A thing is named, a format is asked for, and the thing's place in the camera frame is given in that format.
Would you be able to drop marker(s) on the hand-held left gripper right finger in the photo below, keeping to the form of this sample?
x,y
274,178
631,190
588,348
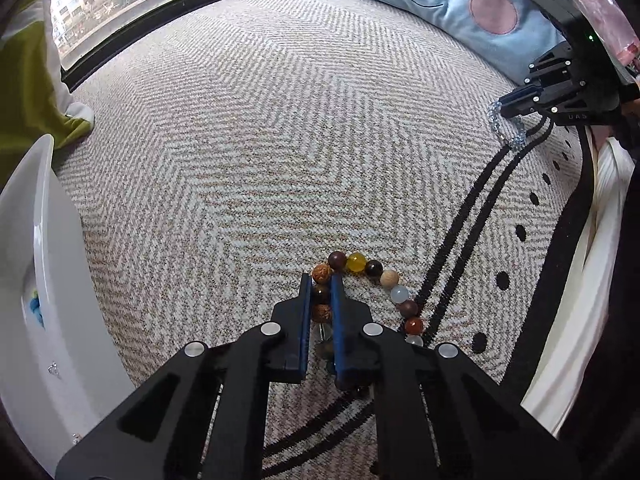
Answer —
x,y
336,330

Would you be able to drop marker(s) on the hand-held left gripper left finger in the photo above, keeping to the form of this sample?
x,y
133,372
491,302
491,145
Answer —
x,y
304,330

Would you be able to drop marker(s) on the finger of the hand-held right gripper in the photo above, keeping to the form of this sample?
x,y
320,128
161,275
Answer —
x,y
550,57
520,102

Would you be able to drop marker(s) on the white plastic tray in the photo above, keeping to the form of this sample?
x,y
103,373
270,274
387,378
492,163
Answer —
x,y
60,285

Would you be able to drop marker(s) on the pink plastic bag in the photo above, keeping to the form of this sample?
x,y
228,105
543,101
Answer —
x,y
600,5

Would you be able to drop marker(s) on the blue cloud face pillow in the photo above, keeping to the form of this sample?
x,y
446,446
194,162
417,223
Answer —
x,y
440,5

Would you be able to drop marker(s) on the herringbone woven mat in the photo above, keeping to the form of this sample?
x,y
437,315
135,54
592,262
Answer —
x,y
250,135

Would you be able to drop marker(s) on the small silver earring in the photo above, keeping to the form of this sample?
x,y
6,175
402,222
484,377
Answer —
x,y
75,438
52,370

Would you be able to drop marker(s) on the green and blue scrunchie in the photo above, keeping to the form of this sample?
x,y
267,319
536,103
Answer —
x,y
36,308

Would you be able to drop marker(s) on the green and white cloth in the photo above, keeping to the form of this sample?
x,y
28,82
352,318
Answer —
x,y
25,95

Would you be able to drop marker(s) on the black window frame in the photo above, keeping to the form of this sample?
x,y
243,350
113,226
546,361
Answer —
x,y
80,67

